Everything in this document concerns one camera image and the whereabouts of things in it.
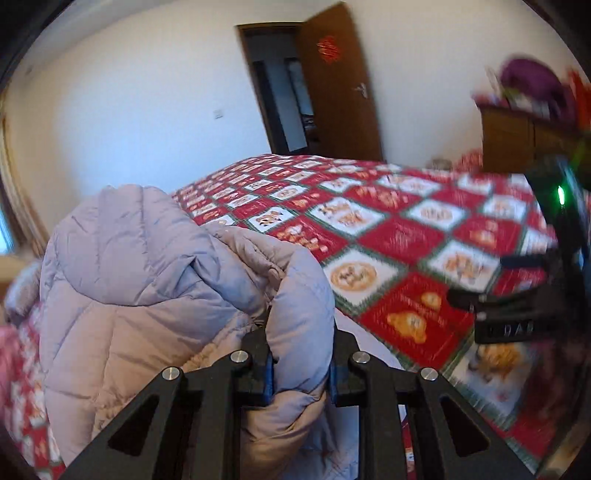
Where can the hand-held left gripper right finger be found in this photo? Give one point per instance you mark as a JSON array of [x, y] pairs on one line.
[[333, 383]]

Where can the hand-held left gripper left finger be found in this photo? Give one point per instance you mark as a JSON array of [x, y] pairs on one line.
[[269, 383]]

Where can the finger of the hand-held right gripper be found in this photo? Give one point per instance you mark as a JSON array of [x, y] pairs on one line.
[[498, 303], [531, 262]]

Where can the lilac puffer jacket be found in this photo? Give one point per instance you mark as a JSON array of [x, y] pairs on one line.
[[138, 277]]

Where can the person's right forearm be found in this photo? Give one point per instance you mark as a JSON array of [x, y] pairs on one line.
[[563, 378]]

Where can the wooden cabinet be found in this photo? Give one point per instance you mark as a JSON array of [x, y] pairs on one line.
[[508, 138]]

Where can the red patterned bedspread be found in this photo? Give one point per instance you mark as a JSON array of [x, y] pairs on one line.
[[401, 240]]

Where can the red bag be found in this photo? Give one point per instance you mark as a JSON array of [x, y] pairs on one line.
[[471, 161]]

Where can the grey fuzzy bundle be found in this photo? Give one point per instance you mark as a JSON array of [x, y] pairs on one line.
[[439, 164]]

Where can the purple bag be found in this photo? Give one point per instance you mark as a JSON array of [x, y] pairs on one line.
[[531, 78]]

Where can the brown wooden door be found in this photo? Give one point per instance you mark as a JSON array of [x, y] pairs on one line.
[[341, 106]]

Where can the grey fluffy pillow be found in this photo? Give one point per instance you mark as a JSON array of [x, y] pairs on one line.
[[23, 290]]

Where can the red paper door decoration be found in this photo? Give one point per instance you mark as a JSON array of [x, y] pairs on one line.
[[328, 48]]

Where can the yellow curtain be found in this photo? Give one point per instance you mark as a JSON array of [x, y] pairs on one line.
[[21, 207]]

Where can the window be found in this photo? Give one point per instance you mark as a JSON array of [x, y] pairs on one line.
[[4, 230]]

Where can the dark door frame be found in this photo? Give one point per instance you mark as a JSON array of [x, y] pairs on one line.
[[268, 28]]

